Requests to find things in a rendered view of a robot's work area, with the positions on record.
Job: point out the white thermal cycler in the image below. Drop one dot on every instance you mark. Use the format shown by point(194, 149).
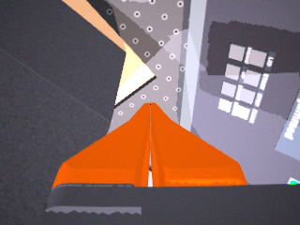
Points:
point(242, 84)

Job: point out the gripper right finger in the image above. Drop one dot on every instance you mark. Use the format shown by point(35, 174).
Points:
point(181, 159)

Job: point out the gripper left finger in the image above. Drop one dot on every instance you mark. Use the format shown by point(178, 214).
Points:
point(120, 157)

